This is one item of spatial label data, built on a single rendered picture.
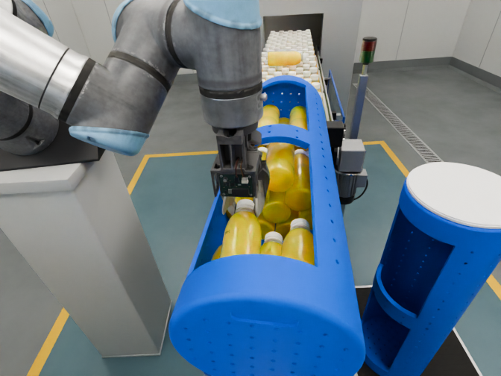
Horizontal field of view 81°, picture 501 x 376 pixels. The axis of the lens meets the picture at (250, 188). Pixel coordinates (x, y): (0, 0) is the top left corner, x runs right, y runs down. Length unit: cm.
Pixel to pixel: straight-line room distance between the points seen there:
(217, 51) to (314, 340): 38
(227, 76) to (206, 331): 34
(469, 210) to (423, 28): 525
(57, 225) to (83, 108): 75
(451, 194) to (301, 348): 62
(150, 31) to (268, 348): 46
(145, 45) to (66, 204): 69
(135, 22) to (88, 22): 535
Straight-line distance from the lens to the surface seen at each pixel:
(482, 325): 205
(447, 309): 111
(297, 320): 40
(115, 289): 132
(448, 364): 167
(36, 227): 117
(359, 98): 162
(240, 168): 44
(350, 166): 145
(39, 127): 104
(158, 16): 45
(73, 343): 200
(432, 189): 93
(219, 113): 41
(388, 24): 575
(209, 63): 40
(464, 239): 88
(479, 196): 95
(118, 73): 44
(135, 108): 42
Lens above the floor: 154
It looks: 37 degrees down
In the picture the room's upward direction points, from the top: 4 degrees counter-clockwise
